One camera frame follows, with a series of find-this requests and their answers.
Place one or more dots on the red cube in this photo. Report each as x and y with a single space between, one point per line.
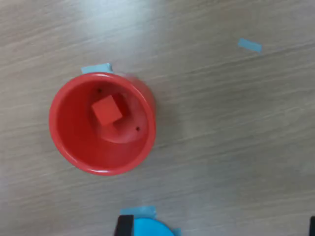
107 110

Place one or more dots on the blue tape piece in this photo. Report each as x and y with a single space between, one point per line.
97 68
137 211
249 45

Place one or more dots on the red plastic bin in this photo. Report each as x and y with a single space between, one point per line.
78 147

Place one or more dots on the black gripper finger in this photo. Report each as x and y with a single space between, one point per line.
125 226
312 227

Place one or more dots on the blue plastic bin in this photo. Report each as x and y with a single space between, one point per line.
150 228

